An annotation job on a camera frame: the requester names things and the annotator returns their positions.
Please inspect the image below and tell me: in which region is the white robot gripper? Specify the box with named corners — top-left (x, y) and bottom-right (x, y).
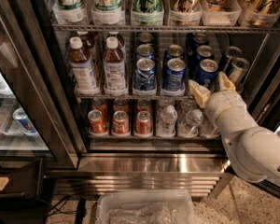
top-left (189, 72), bottom-right (258, 140)

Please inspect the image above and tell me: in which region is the blue pepsi can front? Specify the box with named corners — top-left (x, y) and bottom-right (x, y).
top-left (195, 59), bottom-right (218, 89)

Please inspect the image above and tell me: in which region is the blue pepsi can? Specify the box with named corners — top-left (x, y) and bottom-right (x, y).
top-left (189, 45), bottom-right (215, 79)
top-left (195, 59), bottom-right (218, 89)
top-left (186, 33), bottom-right (209, 55)

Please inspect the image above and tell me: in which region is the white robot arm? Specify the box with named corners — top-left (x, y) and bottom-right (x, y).
top-left (189, 73), bottom-right (280, 187)

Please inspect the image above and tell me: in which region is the blue can front middle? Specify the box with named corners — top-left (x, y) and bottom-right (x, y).
top-left (162, 58), bottom-right (186, 91)

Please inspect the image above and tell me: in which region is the silver red bull can back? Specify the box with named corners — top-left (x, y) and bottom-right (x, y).
top-left (218, 46), bottom-right (242, 72)

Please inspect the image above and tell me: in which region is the water bottle front middle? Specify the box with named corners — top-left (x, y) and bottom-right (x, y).
top-left (178, 109), bottom-right (203, 138)

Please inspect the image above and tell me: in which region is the water bottle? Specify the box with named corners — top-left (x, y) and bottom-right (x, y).
top-left (157, 105), bottom-right (177, 137)
top-left (178, 109), bottom-right (203, 138)
top-left (199, 114), bottom-right (220, 139)

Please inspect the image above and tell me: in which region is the blue pepsi can back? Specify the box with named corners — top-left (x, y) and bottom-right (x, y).
top-left (186, 33), bottom-right (209, 55)

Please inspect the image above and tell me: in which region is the blue can behind middle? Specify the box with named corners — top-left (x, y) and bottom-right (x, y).
top-left (162, 44), bottom-right (184, 65)

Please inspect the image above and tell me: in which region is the blue patterned can front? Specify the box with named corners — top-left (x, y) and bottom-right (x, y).
top-left (134, 58), bottom-right (156, 91)

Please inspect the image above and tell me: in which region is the blue patterned can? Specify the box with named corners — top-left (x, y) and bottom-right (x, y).
top-left (136, 32), bottom-right (155, 46)
top-left (134, 58), bottom-right (156, 91)
top-left (136, 44), bottom-right (154, 60)

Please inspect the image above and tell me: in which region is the orange soda can back right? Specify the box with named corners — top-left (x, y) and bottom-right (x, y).
top-left (136, 99), bottom-right (152, 113)

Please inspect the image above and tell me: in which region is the orange soda can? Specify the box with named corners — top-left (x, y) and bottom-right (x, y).
top-left (113, 98), bottom-right (129, 112)
top-left (135, 111), bottom-right (152, 134)
top-left (112, 110), bottom-right (129, 134)
top-left (88, 109), bottom-right (107, 133)
top-left (136, 99), bottom-right (152, 113)
top-left (91, 98), bottom-right (108, 120)

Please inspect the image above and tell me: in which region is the orange soda can front right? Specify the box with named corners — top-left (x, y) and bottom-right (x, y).
top-left (135, 111), bottom-right (152, 134)

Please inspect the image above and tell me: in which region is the blue patterned can back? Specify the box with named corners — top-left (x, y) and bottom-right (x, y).
top-left (136, 32), bottom-right (155, 46)

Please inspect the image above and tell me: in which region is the gold can top shelf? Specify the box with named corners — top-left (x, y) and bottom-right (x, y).
top-left (170, 0), bottom-right (200, 25)

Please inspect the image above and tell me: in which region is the orange soda can back middle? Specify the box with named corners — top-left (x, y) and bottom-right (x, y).
top-left (113, 98), bottom-right (129, 112)

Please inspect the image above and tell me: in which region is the stainless steel fridge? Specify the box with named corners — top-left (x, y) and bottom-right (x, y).
top-left (22, 0), bottom-right (280, 199)

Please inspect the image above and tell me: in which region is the orange soda can front middle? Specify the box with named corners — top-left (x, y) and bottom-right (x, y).
top-left (112, 110), bottom-right (129, 134)

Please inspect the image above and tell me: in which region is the gold can top right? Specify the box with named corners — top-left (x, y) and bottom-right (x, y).
top-left (238, 0), bottom-right (280, 27)

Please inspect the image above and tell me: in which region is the orange soda can back left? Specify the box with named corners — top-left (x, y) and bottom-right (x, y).
top-left (91, 98), bottom-right (108, 120)

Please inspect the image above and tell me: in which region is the orange soda can front left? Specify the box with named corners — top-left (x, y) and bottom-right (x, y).
top-left (88, 109), bottom-right (107, 133)

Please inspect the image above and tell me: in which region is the white orange can top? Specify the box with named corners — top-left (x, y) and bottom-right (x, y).
top-left (93, 0), bottom-right (122, 24)

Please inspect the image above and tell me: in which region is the white can top left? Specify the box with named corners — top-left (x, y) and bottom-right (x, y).
top-left (55, 0), bottom-right (85, 23)

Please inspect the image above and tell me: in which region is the left glass fridge door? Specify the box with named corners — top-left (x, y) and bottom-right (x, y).
top-left (0, 0), bottom-right (83, 170)

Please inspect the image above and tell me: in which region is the blue white can left fridge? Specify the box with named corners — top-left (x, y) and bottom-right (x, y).
top-left (13, 107), bottom-right (36, 134)

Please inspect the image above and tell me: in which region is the water bottle front right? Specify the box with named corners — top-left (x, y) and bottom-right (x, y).
top-left (199, 114), bottom-right (220, 139)

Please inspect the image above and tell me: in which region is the water bottle front left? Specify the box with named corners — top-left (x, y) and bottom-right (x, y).
top-left (157, 105), bottom-right (177, 137)

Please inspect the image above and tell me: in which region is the tea bottle front right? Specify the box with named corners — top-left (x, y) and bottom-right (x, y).
top-left (103, 36), bottom-right (126, 91)

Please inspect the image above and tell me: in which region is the tea bottle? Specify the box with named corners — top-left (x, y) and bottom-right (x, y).
top-left (69, 36), bottom-right (98, 94)
top-left (103, 36), bottom-right (126, 91)
top-left (77, 32), bottom-right (95, 57)
top-left (108, 32), bottom-right (125, 53)

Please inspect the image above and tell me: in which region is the tea bottle back right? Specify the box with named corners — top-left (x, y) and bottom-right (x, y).
top-left (108, 32), bottom-right (125, 53)

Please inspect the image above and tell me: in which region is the clear plastic storage bin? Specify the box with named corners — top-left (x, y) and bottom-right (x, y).
top-left (95, 189), bottom-right (195, 224)

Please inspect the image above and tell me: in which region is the tea bottle front left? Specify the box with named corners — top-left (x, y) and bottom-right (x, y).
top-left (69, 36), bottom-right (98, 94)

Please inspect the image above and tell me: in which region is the tea bottle back left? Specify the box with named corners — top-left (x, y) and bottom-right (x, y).
top-left (77, 32), bottom-right (95, 57)

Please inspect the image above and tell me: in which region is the black cable on floor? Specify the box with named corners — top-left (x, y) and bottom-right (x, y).
top-left (48, 195), bottom-right (87, 224)

